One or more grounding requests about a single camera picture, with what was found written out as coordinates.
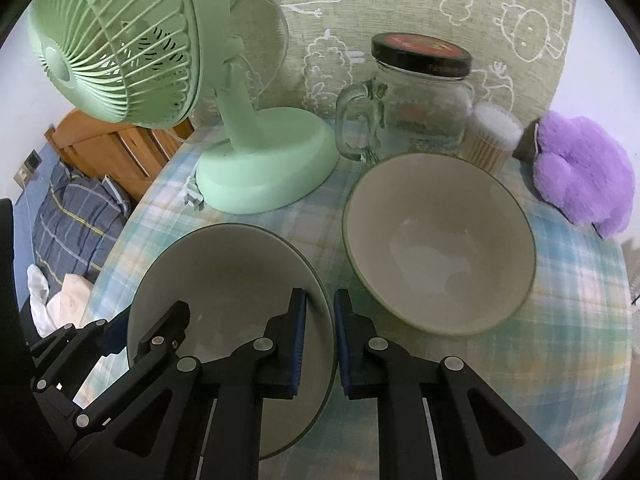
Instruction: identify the grey ceramic bowl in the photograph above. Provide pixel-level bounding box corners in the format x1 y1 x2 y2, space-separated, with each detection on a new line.
342 153 537 337
127 223 336 458

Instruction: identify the white cloth on bed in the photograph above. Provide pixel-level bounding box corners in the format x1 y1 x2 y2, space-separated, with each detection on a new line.
27 264 93 338

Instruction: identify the blue plaid pillow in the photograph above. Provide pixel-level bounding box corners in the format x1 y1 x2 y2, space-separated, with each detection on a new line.
32 162 134 294

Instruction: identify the plaid tablecloth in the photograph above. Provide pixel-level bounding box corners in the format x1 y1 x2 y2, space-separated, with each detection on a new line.
83 144 632 479

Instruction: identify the white standing fan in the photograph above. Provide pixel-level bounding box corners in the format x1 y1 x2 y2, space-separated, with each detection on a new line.
629 261 640 359

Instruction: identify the green desk fan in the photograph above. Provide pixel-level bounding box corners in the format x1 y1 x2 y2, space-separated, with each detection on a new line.
28 0 338 214

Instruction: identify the purple plush toy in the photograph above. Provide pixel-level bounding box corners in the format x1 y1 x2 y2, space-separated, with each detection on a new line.
515 110 636 240

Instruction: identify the cotton swab container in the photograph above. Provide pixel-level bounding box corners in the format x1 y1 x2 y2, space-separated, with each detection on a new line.
458 101 524 176

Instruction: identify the glass jar with black lid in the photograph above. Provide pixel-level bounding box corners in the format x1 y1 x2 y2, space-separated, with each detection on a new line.
334 32 475 166

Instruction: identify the wall power outlet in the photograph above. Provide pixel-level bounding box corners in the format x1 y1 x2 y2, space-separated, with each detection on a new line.
14 150 42 188

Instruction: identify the green cartoon wall mat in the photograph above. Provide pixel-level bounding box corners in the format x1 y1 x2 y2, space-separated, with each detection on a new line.
232 0 576 122

